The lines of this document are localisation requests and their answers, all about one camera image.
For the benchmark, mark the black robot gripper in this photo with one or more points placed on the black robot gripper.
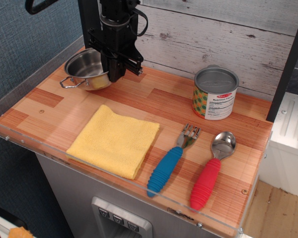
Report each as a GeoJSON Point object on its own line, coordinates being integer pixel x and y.
{"type": "Point", "coordinates": [116, 45]}

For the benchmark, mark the orange object bottom left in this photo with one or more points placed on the orange object bottom left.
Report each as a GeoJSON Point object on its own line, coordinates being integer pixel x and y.
{"type": "Point", "coordinates": [19, 232]}

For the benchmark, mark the yellow folded cloth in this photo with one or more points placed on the yellow folded cloth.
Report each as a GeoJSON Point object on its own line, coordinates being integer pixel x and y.
{"type": "Point", "coordinates": [115, 143]}

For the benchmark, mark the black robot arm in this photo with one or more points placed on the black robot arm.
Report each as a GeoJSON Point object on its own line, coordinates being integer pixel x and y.
{"type": "Point", "coordinates": [121, 23]}

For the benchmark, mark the red handled spoon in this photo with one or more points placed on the red handled spoon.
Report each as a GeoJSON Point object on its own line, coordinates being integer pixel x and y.
{"type": "Point", "coordinates": [222, 147]}

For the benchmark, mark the black right shelf post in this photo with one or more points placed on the black right shelf post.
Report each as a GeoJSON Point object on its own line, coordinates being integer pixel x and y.
{"type": "Point", "coordinates": [284, 81]}

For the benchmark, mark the blue handled fork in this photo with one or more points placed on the blue handled fork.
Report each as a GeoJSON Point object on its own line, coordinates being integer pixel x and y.
{"type": "Point", "coordinates": [161, 174]}

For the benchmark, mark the white toy sink unit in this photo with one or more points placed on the white toy sink unit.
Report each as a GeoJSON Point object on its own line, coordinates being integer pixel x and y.
{"type": "Point", "coordinates": [279, 166]}

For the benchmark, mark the grey toy fridge cabinet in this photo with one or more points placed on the grey toy fridge cabinet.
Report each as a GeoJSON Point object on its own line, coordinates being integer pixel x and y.
{"type": "Point", "coordinates": [101, 208]}

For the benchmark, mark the small stainless steel pot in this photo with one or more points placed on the small stainless steel pot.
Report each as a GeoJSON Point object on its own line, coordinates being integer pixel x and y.
{"type": "Point", "coordinates": [85, 71]}

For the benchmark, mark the toy food can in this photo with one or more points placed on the toy food can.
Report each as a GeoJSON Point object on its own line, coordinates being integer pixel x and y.
{"type": "Point", "coordinates": [214, 92]}

